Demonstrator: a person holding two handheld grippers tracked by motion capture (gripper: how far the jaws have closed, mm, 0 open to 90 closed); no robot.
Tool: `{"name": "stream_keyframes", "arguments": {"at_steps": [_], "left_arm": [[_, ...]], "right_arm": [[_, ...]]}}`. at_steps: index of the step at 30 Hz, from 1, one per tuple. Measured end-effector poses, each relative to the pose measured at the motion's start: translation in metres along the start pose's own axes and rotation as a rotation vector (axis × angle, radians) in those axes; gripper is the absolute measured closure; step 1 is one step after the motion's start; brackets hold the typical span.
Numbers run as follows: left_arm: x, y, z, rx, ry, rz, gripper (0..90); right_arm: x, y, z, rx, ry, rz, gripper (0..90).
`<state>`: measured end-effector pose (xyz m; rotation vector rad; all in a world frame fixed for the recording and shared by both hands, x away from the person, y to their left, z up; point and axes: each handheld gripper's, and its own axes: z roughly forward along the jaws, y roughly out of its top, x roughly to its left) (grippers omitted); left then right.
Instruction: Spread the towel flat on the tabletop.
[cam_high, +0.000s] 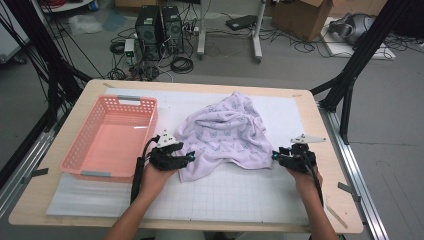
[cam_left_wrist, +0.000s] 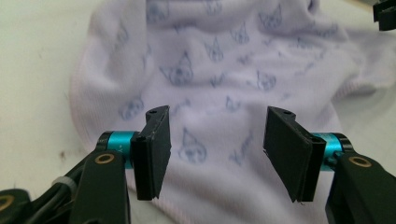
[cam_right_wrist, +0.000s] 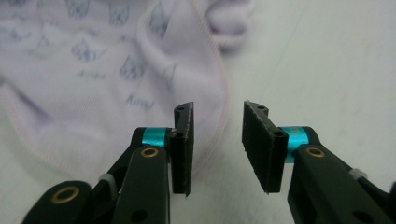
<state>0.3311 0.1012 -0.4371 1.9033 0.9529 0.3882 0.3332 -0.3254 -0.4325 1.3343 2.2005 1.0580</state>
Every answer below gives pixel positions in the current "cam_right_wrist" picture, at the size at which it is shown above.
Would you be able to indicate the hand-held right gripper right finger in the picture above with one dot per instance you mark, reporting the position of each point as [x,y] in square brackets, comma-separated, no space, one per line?
[264,146]

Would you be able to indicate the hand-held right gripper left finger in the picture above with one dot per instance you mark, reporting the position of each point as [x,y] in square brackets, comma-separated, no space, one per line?
[182,149]

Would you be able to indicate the white towel with cat print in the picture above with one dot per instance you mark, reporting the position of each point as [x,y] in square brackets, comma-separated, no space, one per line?
[93,77]

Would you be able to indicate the white foam mat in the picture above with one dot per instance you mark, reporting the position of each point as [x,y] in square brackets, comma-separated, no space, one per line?
[327,68]

